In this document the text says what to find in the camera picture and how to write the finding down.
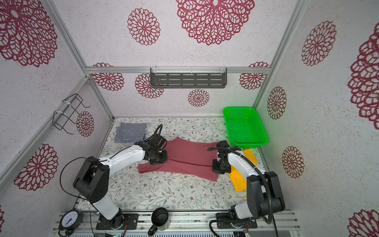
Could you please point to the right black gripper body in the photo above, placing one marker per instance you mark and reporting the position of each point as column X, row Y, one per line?
column 218, row 167

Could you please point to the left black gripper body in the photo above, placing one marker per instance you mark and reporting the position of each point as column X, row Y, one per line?
column 160, row 157

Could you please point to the maroon tank top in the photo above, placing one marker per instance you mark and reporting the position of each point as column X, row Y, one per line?
column 186, row 157

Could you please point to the blue white striped tank top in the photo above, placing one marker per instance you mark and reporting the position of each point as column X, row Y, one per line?
column 130, row 132

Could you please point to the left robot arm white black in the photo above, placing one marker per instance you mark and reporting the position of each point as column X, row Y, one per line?
column 92, row 180

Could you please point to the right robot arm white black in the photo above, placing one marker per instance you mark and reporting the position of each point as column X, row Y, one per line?
column 263, row 189

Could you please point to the yellow cloth bag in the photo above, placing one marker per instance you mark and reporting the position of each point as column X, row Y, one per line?
column 237, row 179

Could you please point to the green plastic basket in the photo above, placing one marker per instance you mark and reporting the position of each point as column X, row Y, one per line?
column 244, row 127

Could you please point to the black thermos mug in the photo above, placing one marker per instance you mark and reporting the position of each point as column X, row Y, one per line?
column 160, row 221

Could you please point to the round analog clock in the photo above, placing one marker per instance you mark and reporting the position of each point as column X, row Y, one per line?
column 69, row 222

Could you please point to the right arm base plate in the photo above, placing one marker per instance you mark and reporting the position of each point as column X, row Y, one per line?
column 225, row 221

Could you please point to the grey wall shelf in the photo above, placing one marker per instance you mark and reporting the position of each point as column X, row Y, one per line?
column 188, row 80

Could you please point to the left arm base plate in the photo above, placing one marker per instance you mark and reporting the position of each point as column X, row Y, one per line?
column 130, row 220

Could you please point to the black wire wall rack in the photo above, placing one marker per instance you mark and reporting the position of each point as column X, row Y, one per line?
column 71, row 104

